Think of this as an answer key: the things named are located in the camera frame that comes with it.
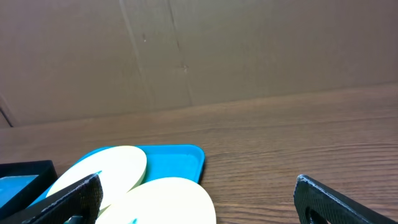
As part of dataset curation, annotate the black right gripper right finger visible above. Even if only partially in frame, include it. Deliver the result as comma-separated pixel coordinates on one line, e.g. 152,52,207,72
294,174,397,224

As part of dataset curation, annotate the turquoise plastic tray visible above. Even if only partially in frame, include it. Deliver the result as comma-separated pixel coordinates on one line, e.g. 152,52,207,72
33,144,205,204

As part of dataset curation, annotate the yellow plate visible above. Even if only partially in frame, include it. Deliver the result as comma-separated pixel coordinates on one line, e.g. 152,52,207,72
46,146,147,213
96,177,217,224

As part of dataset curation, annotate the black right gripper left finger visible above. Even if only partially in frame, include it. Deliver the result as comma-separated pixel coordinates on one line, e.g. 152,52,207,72
1,174,103,224

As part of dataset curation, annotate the black water tray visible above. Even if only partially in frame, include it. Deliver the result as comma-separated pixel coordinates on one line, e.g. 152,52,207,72
1,160,57,220

